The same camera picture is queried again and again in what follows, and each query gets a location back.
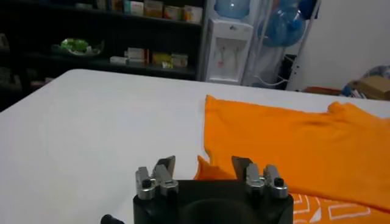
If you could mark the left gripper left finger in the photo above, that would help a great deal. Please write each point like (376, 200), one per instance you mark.
(164, 179)

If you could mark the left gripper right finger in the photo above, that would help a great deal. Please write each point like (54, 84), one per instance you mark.
(254, 179)

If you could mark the orange t-shirt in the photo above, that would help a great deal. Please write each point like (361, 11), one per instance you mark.
(289, 143)

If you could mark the grey pile of clothes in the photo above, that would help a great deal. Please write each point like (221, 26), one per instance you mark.
(379, 71)

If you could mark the white water dispenser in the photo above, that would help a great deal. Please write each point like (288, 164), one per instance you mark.
(227, 70)

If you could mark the small green white carton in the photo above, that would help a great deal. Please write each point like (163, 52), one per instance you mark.
(167, 64)

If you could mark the cream orange medicine box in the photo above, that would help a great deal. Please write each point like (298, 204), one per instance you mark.
(180, 60)

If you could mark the small white flat box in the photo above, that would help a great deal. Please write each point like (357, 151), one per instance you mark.
(119, 60)

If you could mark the white red medicine box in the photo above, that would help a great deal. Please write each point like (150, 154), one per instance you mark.
(136, 54)

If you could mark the blue and white bag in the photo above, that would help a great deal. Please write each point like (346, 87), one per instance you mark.
(352, 92)

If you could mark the white metal jug rack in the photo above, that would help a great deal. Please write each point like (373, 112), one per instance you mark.
(301, 54)

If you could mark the large brown cardboard box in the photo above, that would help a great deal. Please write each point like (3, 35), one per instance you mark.
(376, 86)

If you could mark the clear bowl with green packs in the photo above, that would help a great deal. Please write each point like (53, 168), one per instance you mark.
(76, 46)

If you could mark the cream yellow medicine box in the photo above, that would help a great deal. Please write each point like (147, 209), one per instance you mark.
(173, 12)

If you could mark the tan medicine box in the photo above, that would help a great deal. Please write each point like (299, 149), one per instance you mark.
(153, 8)

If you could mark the blue water jug with label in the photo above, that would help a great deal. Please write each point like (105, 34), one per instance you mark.
(231, 7)

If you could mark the teal white medicine box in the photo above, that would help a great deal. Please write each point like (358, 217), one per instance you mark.
(133, 7)

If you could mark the black shelf unit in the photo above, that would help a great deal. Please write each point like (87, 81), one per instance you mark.
(61, 27)

